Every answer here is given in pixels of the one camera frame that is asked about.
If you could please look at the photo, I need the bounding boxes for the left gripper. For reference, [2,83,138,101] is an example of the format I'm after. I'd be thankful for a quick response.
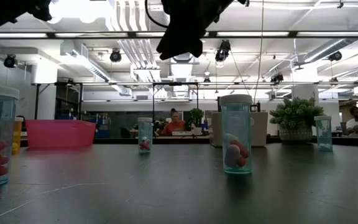
[26,0,53,22]

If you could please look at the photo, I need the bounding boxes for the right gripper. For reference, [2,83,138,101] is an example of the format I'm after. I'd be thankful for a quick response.
[156,0,250,61]

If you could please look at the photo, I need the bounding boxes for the yellow medicine bottle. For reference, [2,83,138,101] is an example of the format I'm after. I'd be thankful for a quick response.
[12,116,25,156]

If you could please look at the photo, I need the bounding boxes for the red plastic bin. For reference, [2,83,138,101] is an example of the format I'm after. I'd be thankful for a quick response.
[25,119,97,149]

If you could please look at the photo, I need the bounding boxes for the black ceiling spotlight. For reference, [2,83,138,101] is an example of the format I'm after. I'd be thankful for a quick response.
[270,73,285,84]
[109,49,123,63]
[3,54,19,69]
[328,50,343,62]
[214,39,232,63]

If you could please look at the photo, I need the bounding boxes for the small background potted plant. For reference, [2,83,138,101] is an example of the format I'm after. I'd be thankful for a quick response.
[188,108,205,136]

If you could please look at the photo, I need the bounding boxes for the person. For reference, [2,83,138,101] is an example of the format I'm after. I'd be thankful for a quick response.
[161,108,188,137]
[345,105,358,136]

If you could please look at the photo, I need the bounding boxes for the blue storage crates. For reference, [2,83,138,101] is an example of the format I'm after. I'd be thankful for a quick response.
[95,112,111,139]

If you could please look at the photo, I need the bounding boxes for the green potted plant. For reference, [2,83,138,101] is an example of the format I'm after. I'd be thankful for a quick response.
[268,96,326,144]

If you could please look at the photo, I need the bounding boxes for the black table mat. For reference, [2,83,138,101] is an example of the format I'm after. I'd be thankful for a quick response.
[0,142,358,224]

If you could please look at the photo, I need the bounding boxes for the ribbed silver ventilation duct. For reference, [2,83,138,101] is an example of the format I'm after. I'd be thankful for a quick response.
[169,52,200,65]

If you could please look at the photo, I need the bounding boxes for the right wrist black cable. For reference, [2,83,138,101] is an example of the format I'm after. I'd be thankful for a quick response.
[144,0,169,29]

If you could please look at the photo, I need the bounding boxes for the black background frame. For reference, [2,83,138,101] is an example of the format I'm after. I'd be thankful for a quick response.
[152,82,200,125]
[31,81,84,121]

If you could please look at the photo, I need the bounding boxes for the white rectangular ceiling duct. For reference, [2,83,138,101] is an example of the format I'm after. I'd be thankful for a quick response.
[60,40,133,96]

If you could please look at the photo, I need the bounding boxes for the black aluminium station frame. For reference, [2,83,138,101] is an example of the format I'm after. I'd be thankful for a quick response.
[20,136,358,147]

